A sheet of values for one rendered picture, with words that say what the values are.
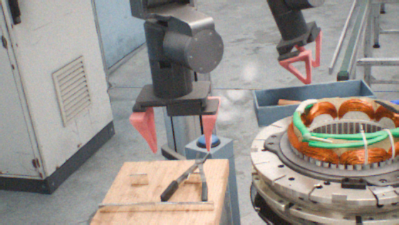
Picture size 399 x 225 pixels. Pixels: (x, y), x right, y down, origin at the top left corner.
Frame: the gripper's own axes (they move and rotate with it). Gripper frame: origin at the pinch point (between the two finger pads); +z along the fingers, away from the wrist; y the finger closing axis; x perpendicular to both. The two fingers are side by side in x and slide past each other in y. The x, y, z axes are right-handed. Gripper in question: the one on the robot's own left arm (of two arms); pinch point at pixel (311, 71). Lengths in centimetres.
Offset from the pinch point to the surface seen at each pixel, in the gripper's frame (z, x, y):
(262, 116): 2.9, 9.7, -10.3
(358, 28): 46, 31, 155
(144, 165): -6.0, 20.5, -37.9
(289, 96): 5.3, 7.9, 2.1
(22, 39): -19, 173, 96
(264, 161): -1.9, -1.6, -37.0
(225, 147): 2.0, 13.8, -22.0
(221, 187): -1.4, 4.9, -41.9
